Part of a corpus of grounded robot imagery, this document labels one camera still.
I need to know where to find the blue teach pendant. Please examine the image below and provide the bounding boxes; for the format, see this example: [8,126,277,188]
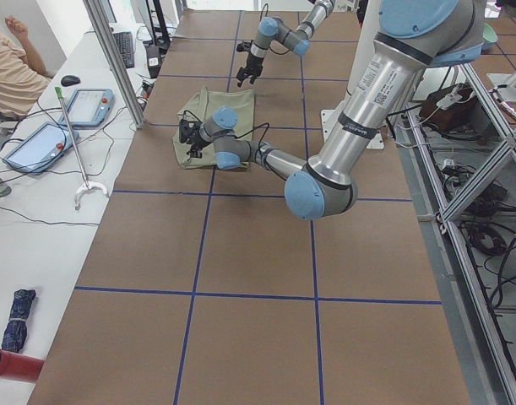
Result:
[65,89,114,129]
[3,122,73,174]

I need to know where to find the seated person beige shirt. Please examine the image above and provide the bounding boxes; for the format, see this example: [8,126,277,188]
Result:
[0,16,50,118]

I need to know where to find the metal reacher grabber tool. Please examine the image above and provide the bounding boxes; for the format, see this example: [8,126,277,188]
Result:
[55,86,110,211]

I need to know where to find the olive green long-sleeve shirt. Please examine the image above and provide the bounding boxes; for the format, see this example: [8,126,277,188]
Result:
[172,86,258,170]

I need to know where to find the aluminium truss frame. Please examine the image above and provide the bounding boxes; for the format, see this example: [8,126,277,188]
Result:
[387,45,516,404]

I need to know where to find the black cable on desk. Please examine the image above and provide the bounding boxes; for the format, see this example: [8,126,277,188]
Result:
[0,107,115,229]

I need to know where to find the black keyboard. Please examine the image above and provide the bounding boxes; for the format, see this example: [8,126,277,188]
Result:
[112,31,134,68]

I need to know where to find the near blue teach pendant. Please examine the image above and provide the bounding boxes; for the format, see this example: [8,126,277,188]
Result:
[3,122,73,174]

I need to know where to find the aluminium frame post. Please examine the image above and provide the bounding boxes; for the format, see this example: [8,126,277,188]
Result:
[83,0,144,129]

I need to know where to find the folded dark blue umbrella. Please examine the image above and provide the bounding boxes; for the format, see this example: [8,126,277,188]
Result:
[1,289,36,353]

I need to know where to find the far blue teach pendant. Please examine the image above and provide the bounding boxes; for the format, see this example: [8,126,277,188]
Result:
[65,89,114,129]

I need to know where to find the black power adapter brick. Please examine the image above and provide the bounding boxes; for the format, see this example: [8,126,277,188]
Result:
[145,45,162,78]

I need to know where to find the black computer mouse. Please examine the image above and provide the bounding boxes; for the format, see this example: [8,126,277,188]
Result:
[60,75,81,87]

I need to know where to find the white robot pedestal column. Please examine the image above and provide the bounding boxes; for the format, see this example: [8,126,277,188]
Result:
[321,0,384,149]

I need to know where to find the red cylinder tube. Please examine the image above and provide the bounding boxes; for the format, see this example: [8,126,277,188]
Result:
[0,349,44,383]

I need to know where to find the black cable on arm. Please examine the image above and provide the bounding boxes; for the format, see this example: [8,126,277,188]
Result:
[181,109,271,165]

